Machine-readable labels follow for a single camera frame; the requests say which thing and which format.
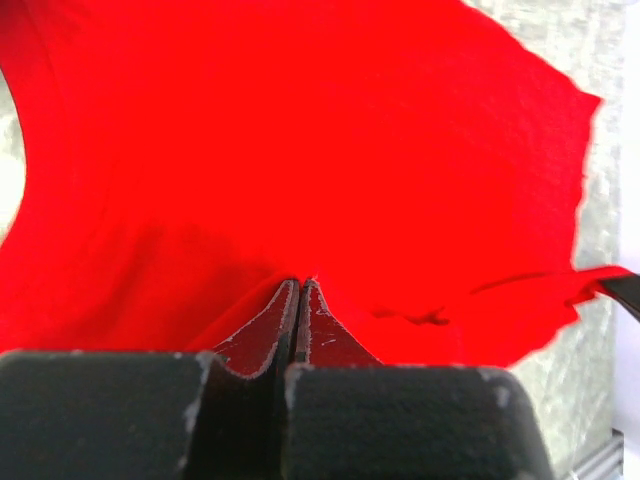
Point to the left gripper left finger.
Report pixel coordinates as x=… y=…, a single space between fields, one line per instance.
x=209 y=415

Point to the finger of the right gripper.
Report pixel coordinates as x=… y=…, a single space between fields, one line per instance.
x=626 y=291

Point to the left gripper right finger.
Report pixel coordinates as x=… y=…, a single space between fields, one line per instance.
x=351 y=417

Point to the red t shirt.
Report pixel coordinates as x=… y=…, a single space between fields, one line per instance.
x=183 y=158

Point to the aluminium frame rail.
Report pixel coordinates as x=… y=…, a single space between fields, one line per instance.
x=605 y=463

